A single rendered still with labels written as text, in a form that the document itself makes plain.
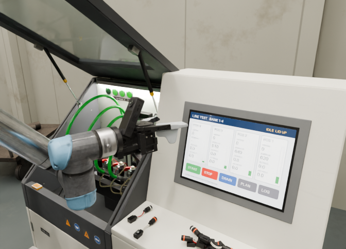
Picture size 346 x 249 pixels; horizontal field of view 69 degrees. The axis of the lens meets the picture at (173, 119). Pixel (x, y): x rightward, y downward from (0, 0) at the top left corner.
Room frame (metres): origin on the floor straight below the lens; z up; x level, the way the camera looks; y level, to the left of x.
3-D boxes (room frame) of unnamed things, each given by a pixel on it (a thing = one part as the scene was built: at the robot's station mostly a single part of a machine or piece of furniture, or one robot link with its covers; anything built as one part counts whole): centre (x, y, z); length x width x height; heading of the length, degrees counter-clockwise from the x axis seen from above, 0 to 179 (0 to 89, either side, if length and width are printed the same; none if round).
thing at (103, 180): (1.17, 0.29, 0.91); 0.34 x 0.10 x 0.15; 56
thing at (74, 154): (0.57, 0.24, 1.43); 0.11 x 0.08 x 0.09; 126
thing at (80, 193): (0.58, 0.25, 1.34); 0.11 x 0.08 x 0.11; 36
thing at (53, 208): (1.04, 0.53, 0.87); 0.62 x 0.04 x 0.16; 56
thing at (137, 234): (0.82, 0.11, 0.99); 0.12 x 0.02 x 0.02; 145
